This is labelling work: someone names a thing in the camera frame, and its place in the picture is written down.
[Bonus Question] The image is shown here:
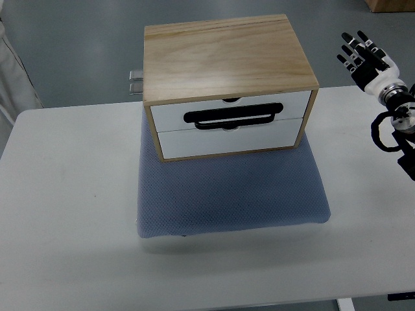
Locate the wooden drawer cabinet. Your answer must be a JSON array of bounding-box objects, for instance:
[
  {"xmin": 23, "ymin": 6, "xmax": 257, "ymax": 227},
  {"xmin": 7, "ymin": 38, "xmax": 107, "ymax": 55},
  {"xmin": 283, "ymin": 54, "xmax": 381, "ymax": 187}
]
[{"xmin": 143, "ymin": 14, "xmax": 319, "ymax": 162}]

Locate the upper metal table bracket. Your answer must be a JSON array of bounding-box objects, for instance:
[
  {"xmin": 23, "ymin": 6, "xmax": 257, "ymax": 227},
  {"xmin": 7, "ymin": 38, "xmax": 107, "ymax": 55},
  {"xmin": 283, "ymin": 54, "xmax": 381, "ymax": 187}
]
[{"xmin": 129, "ymin": 69, "xmax": 143, "ymax": 81}]

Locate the blue-grey mesh cushion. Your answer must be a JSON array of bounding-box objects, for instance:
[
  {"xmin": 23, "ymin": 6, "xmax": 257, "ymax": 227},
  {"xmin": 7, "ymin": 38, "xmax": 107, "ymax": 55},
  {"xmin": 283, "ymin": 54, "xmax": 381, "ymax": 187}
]
[{"xmin": 136, "ymin": 119, "xmax": 331, "ymax": 238}]

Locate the white table leg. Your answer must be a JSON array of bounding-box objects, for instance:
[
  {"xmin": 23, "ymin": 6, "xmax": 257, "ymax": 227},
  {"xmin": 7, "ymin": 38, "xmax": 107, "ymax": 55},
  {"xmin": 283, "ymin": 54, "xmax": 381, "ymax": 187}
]
[{"xmin": 337, "ymin": 298, "xmax": 355, "ymax": 311}]

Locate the white drawer black handle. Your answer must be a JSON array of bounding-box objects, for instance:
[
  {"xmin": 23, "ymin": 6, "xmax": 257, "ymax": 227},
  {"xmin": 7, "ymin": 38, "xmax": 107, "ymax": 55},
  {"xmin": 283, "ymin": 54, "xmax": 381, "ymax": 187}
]
[{"xmin": 150, "ymin": 91, "xmax": 311, "ymax": 132}]

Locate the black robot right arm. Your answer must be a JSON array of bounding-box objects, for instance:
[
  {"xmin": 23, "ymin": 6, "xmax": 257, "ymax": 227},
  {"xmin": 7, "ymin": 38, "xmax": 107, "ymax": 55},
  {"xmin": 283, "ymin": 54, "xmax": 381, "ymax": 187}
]
[{"xmin": 371, "ymin": 83, "xmax": 414, "ymax": 179}]

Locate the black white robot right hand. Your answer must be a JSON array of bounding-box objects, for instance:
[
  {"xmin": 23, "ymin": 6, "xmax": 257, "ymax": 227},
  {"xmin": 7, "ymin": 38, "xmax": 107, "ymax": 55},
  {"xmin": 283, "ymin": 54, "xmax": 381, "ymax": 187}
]
[{"xmin": 337, "ymin": 31, "xmax": 407, "ymax": 98}]

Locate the black table control panel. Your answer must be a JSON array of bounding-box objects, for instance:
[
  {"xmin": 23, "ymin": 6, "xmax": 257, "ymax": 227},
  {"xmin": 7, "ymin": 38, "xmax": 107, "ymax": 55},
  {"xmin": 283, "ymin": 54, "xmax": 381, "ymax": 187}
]
[{"xmin": 387, "ymin": 292, "xmax": 415, "ymax": 301}]

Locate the cardboard box corner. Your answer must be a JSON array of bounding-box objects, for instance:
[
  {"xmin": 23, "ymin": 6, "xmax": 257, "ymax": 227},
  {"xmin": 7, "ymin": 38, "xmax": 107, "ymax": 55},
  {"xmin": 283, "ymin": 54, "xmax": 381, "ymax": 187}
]
[{"xmin": 365, "ymin": 0, "xmax": 414, "ymax": 13}]

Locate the metal table bracket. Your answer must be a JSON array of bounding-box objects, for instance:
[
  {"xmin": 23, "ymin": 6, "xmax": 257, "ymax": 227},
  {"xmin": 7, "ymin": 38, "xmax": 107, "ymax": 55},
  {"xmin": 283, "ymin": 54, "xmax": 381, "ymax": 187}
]
[
  {"xmin": 129, "ymin": 69, "xmax": 143, "ymax": 81},
  {"xmin": 129, "ymin": 82, "xmax": 143, "ymax": 95}
]

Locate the white lower drawer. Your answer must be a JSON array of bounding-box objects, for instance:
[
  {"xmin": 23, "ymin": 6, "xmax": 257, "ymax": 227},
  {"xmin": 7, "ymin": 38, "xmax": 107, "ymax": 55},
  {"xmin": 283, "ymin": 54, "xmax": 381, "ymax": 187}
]
[{"xmin": 159, "ymin": 119, "xmax": 302, "ymax": 159}]

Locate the lower metal table bracket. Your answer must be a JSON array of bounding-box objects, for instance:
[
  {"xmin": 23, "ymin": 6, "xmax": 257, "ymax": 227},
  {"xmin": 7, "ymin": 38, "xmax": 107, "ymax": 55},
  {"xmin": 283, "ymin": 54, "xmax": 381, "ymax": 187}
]
[{"xmin": 129, "ymin": 82, "xmax": 143, "ymax": 95}]

